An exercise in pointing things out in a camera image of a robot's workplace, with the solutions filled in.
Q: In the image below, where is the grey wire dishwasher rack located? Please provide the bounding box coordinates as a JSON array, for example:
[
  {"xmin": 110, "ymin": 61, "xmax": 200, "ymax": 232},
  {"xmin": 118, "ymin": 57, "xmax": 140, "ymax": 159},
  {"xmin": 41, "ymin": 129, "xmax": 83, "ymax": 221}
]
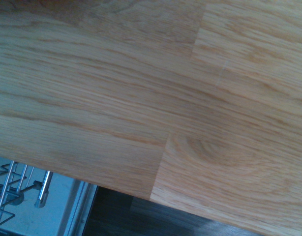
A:
[{"xmin": 0, "ymin": 158, "xmax": 55, "ymax": 236}]

